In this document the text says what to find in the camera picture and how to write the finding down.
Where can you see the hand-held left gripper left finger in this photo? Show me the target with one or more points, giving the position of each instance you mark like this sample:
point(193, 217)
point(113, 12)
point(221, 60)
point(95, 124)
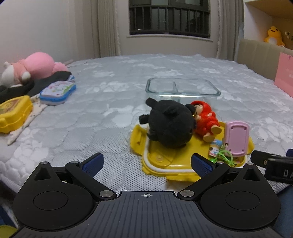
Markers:
point(93, 163)

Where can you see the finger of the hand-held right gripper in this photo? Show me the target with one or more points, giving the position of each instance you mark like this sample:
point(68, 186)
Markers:
point(259, 159)

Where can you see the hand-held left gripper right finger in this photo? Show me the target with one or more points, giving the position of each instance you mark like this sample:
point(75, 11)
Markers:
point(201, 166)

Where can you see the pink toy phone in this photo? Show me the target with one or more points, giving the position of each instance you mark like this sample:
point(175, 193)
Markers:
point(235, 139)

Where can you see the yellow container lid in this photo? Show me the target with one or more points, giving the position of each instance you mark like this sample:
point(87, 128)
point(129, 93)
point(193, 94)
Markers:
point(160, 160)

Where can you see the red hooded doll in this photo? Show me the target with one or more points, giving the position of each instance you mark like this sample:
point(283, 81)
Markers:
point(207, 119)

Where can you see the black plush toy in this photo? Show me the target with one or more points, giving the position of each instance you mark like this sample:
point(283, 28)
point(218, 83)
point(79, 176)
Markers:
point(170, 124)

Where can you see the glass divided container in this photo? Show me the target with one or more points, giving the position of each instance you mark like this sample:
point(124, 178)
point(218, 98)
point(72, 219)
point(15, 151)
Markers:
point(183, 88)

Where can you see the patterned white cloth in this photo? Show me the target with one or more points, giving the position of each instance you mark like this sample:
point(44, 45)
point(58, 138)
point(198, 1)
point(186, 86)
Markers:
point(34, 112)

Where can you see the blue printed tin box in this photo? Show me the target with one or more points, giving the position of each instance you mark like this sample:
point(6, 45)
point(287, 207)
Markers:
point(57, 92)

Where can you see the small blue tin box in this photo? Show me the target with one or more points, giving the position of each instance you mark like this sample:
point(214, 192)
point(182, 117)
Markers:
point(72, 78)

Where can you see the pink paper bag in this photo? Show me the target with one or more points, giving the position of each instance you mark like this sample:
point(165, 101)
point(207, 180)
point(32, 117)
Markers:
point(285, 73)

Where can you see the black cloth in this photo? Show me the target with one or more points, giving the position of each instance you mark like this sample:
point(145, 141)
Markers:
point(43, 83)

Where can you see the yellow plastic box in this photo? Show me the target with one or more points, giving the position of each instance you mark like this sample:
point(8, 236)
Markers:
point(13, 112)

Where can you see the beige padded headboard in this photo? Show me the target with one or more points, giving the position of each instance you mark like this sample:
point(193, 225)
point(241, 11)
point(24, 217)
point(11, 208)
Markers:
point(256, 57)

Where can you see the pink plush toy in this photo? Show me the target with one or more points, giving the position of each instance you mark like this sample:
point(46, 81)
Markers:
point(39, 64)

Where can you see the yellow duck plush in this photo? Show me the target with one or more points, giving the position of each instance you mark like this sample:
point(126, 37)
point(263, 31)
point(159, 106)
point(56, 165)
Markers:
point(274, 35)

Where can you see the beige curtain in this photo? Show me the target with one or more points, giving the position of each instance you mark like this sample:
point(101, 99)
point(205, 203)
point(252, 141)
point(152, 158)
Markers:
point(107, 27)
point(229, 29)

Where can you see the dark barred window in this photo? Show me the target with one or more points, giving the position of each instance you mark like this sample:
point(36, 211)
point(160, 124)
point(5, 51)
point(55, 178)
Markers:
point(169, 16)

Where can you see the wooden wall shelf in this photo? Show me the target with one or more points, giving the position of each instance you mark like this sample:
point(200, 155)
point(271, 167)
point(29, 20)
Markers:
point(258, 20)

